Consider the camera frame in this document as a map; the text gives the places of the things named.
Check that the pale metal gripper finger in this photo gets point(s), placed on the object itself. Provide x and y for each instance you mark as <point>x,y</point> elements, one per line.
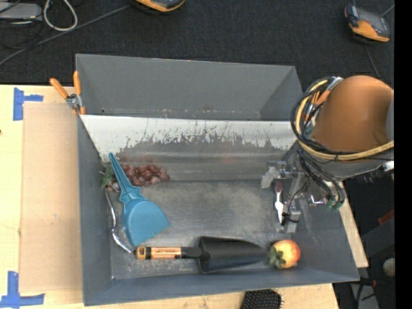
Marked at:
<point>278,204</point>
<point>269,179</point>

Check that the red-yellow toy apple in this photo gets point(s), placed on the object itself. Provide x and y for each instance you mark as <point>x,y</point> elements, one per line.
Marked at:
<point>288,253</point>

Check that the grey metal bin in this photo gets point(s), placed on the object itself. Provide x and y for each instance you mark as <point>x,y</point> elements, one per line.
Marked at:
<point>212,204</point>

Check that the black hairbrush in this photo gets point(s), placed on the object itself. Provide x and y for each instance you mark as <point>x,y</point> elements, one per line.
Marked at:
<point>262,299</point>

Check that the red toy grape bunch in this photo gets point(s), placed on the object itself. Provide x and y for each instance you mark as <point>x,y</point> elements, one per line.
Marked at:
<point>145,174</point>

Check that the blue plastic scoop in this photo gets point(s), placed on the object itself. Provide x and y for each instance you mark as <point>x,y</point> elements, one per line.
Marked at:
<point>141,217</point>

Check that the bent silver metal bar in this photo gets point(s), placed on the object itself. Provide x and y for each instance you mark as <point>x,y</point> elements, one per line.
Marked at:
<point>114,219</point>

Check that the brown cardboard board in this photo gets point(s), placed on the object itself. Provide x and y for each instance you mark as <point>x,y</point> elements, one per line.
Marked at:
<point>48,188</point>

